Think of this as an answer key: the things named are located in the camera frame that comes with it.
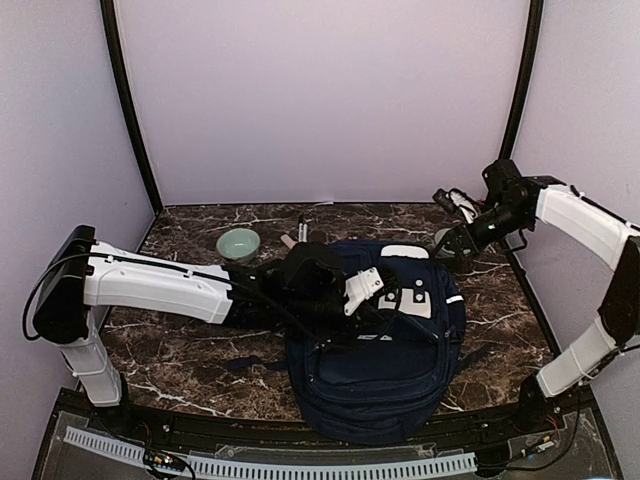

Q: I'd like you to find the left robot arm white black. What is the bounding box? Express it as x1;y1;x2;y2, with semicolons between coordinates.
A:
21;225;401;436

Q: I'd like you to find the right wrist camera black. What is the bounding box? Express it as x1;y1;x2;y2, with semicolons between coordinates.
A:
482;159;522;205

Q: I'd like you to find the pale green bowl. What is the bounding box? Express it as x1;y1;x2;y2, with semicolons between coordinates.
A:
216;228;261;263
434;228;455;258

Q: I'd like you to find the left black frame post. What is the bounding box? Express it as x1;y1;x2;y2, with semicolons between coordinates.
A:
99;0;164;216

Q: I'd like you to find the navy blue student backpack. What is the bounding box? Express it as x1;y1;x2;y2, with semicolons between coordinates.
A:
224;239;486;444

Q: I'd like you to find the black frame post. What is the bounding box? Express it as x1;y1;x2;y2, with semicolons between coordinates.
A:
99;0;164;216
485;0;545;211

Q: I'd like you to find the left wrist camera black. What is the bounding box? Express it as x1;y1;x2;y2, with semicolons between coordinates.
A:
280;242;344;287

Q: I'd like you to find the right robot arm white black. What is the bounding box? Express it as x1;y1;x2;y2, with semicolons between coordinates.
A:
428;171;639;434

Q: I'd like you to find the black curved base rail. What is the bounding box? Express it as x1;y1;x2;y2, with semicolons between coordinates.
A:
49;384;591;456

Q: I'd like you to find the grey slotted cable duct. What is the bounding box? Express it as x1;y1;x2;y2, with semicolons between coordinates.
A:
62;426;478;479

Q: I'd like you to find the small circuit board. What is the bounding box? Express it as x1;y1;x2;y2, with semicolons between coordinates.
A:
143;449;186;475

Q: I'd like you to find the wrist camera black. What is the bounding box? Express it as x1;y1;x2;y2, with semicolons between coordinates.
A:
482;159;522;205
280;242;344;287

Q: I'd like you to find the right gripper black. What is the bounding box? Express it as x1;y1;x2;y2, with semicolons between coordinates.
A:
430;202;532;264

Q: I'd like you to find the right black frame post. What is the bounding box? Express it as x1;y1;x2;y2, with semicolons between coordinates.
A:
485;0;545;211

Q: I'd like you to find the peach highlighter marker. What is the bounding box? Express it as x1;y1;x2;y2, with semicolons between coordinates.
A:
280;234;298;249

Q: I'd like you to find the black capped marker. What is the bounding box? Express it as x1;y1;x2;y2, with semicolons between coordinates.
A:
298;215;308;243

